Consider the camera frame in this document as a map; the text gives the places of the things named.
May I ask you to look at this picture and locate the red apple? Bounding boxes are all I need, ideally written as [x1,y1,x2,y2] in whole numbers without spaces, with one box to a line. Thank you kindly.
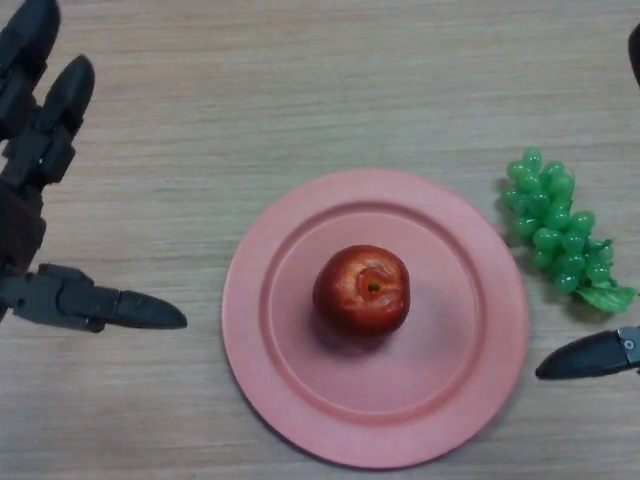
[312,244,411,337]

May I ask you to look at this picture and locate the green grape bunch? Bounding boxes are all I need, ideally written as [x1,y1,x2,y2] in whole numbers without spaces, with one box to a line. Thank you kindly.
[501,146,639,315]

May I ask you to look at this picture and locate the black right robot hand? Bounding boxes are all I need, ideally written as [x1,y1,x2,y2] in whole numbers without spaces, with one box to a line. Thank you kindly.
[534,22,640,381]

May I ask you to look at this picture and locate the pink round plate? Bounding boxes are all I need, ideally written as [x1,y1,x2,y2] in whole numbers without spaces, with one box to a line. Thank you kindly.
[221,168,530,470]

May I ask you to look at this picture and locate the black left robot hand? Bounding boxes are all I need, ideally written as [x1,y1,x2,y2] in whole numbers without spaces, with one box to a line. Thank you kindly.
[0,0,189,334]

